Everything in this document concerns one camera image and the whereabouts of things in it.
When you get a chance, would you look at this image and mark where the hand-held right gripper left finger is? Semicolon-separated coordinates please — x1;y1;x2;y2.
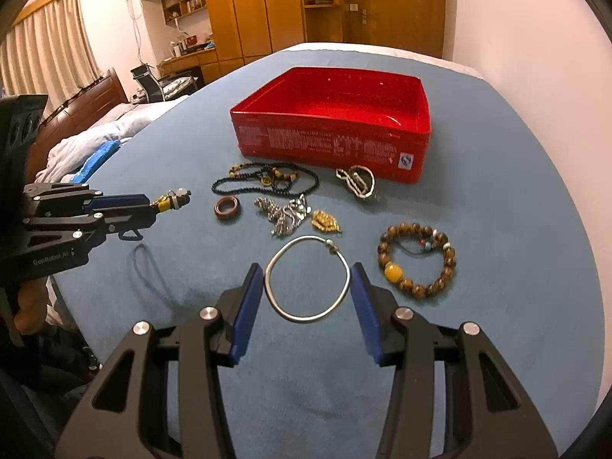
55;263;266;459

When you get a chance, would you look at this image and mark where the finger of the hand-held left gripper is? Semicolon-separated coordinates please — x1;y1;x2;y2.
23;182;150;218
21;210;156;254

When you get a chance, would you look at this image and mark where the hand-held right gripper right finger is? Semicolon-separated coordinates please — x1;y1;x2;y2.
350;262;560;459

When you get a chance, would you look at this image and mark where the yellow charm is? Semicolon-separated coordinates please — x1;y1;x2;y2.
131;187;192;299

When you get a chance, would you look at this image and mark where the brown wooden bead bracelet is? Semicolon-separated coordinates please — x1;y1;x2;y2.
377;221;457;299

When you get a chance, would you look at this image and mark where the silver bangle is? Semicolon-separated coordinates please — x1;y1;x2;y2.
264;235;352;323

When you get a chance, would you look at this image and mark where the gold pendant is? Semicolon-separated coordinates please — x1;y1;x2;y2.
311;209;342;235

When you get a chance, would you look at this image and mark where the black bead necklace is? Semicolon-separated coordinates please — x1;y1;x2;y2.
212;161;320;198

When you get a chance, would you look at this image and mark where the brown stone ring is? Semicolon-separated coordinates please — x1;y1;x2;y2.
213;196;241;223

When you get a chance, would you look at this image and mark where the silver chain pendant necklace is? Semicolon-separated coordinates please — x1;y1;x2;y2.
253;194;314;237

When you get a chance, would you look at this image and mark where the brown bead necklace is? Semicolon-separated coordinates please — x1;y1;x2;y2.
228;163;299;189

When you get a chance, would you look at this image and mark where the white chain bracelet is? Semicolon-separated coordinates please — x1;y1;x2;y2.
335;165;376;200

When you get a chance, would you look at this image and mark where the red tin box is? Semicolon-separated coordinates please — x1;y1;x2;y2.
229;67;432;185

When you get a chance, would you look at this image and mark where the person's left hand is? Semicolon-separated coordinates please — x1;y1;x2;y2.
14;277;51;335

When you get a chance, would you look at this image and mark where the bright blue cloth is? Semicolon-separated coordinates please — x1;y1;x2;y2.
71;138;120;185

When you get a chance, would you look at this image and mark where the grey bedding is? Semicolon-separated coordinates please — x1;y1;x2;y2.
45;96;192;185

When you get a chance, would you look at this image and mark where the wooden bed headboard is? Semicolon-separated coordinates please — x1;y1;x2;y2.
26;68;130;182

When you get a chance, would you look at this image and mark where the black office chair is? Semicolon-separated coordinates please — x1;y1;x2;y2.
130;63;166;102

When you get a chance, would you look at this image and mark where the patterned cushion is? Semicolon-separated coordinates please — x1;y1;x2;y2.
163;75;199;95

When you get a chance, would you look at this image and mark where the blue cloth cover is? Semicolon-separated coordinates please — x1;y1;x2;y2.
50;48;605;459

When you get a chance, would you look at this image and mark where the wooden desk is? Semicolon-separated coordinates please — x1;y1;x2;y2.
158;50;221;84

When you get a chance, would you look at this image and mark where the beige curtain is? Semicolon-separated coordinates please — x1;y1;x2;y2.
0;0;103;101

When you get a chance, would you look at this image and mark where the wooden wardrobe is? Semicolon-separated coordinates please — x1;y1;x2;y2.
136;0;345;84

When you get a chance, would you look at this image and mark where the wooden door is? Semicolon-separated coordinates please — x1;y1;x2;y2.
343;0;448;58

